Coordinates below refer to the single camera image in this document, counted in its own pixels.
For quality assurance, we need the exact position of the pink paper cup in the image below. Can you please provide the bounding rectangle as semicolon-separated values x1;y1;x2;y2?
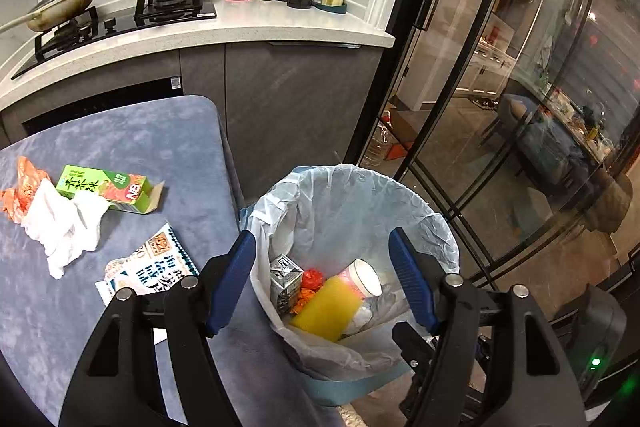
337;258;383;300

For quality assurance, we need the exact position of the frying pan with glass lid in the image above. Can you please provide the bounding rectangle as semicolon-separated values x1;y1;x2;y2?
0;0;101;34

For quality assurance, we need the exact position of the yellow sponge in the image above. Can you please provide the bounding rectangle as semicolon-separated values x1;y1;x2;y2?
292;277;363;343

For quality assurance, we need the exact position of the red plastic bag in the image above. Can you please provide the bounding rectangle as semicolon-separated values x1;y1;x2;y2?
302;268;328;292

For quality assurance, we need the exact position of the white blue snack packet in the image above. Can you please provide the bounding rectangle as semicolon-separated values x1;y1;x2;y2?
95;223;201;345

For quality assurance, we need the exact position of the black built-in appliance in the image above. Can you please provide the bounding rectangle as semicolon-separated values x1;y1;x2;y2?
22;77;183;138

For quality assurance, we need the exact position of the trash bin with white liner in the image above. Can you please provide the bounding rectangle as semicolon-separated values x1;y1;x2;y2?
239;164;461;408

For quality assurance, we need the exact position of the grey white milk carton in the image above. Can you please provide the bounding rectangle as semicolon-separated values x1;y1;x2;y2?
270;254;304;313

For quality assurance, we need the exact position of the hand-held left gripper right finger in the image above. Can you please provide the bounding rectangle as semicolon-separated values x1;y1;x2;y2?
388;227;591;427

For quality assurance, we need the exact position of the black gas stove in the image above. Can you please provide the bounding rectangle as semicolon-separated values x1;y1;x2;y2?
11;0;218;80

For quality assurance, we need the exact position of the clear plastic jug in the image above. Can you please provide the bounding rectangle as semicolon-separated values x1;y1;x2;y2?
361;124;396;168

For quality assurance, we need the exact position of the large orange wrapper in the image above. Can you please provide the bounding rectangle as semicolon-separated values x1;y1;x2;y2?
294;287;317;314

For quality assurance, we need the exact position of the white tissue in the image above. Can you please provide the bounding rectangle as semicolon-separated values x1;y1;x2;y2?
22;179;111;279

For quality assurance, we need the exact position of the black framed glass door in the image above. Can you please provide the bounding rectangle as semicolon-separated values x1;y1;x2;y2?
345;0;640;388

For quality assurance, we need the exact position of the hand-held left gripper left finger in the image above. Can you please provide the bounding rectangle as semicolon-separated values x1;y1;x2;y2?
59;229;257;427

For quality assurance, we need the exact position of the small orange wrapper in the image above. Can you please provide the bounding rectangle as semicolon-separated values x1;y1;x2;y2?
0;156;53;223

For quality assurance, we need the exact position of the grey kitchen cabinet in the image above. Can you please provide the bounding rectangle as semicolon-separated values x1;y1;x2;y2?
0;42;383;208

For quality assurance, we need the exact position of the dining chair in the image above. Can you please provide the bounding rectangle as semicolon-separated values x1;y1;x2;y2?
481;94;543;172

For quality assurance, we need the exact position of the bright green drink box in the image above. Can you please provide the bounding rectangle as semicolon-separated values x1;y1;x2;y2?
55;164;164;214

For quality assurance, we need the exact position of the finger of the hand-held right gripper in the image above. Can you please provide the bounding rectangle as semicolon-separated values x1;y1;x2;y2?
391;323;441;414

